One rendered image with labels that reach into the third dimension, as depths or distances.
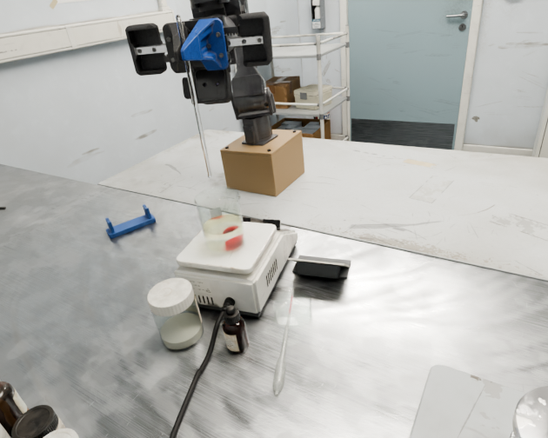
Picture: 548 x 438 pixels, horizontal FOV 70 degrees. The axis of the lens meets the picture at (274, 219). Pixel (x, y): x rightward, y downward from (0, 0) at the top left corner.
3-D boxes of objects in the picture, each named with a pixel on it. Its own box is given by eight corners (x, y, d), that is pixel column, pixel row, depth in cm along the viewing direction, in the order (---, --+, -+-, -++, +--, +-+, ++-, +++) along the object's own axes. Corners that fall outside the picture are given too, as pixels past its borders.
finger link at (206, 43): (222, 17, 48) (229, 69, 51) (193, 20, 48) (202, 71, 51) (207, 23, 42) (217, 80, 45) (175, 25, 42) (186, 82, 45)
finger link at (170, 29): (190, 20, 48) (199, 71, 51) (162, 23, 49) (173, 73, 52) (171, 26, 42) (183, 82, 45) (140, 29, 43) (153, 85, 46)
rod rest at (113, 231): (151, 215, 88) (147, 202, 86) (157, 222, 85) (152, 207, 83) (106, 233, 83) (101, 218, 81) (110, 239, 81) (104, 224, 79)
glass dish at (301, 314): (268, 324, 55) (266, 313, 54) (283, 299, 59) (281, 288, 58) (305, 333, 53) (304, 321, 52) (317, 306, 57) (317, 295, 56)
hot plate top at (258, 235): (211, 222, 66) (210, 218, 66) (278, 228, 62) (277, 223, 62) (174, 265, 56) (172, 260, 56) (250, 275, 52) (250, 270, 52)
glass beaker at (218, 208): (197, 255, 57) (183, 204, 53) (218, 232, 62) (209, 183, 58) (239, 262, 54) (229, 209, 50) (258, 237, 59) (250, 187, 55)
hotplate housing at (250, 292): (234, 236, 76) (228, 201, 72) (299, 243, 72) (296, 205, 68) (174, 317, 59) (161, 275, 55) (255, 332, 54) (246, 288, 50)
